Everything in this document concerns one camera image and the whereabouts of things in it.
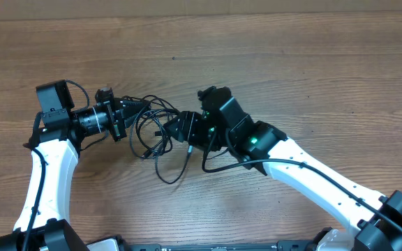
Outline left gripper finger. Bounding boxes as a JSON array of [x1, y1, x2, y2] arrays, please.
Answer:
[[117, 98, 150, 114], [124, 106, 149, 128]]

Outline black USB-C cable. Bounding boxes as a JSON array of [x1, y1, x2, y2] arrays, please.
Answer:
[[120, 94, 193, 185]]

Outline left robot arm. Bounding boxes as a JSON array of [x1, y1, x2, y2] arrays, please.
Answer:
[[0, 79, 149, 250]]

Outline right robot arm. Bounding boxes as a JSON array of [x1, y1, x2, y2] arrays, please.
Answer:
[[164, 86, 402, 250]]

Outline black USB-A to C cable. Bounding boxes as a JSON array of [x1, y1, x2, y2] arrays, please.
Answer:
[[128, 107, 179, 160]]

